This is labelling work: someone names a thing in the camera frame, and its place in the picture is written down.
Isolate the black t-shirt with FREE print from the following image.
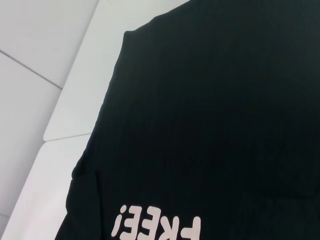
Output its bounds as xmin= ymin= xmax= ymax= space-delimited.
xmin=60 ymin=0 xmax=320 ymax=240

